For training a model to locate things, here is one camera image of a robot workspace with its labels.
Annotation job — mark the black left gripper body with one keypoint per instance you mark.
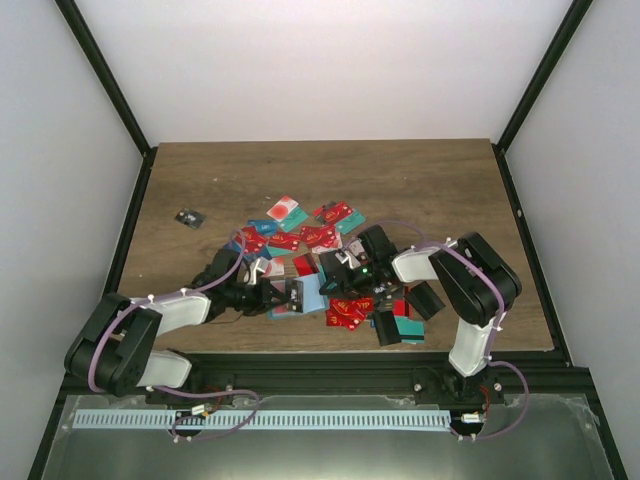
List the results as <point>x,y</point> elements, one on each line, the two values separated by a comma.
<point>249,301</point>

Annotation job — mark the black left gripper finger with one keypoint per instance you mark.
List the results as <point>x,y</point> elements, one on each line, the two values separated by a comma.
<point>281,309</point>
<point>283,289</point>

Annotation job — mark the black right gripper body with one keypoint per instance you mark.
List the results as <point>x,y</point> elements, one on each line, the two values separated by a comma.
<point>357,285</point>

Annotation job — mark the blue leather card holder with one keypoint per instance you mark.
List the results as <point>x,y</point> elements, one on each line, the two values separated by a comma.
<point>304,296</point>

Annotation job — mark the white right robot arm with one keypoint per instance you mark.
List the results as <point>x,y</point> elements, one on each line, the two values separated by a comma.
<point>466,273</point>

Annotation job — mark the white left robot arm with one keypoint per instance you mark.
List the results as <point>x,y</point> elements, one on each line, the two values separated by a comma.
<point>114,351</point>

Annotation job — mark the white red circle card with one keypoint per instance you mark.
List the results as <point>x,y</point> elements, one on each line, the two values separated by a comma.
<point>275,267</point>

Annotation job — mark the teal VIP card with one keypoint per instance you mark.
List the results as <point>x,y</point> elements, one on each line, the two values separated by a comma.
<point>350,222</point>

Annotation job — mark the glossy red card back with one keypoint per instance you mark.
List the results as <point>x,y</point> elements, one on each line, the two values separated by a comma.
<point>306,265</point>

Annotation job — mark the red vip card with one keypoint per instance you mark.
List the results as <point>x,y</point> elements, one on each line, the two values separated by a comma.
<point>332,212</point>
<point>349,314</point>

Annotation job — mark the red VIP card centre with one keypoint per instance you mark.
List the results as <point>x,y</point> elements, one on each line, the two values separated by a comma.
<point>349,314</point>

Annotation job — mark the teal card with stripe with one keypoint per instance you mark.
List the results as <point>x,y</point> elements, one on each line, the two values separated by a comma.
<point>410,331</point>

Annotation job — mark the small black card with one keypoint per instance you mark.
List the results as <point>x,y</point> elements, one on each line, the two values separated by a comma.
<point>191,218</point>

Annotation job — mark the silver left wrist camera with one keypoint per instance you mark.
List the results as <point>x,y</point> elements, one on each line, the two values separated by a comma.
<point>257,270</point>

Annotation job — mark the light blue slotted rail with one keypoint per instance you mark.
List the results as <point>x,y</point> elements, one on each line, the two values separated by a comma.
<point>401,420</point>

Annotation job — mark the black aluminium frame rail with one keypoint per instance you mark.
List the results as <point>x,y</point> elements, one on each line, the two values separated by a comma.
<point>368,373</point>

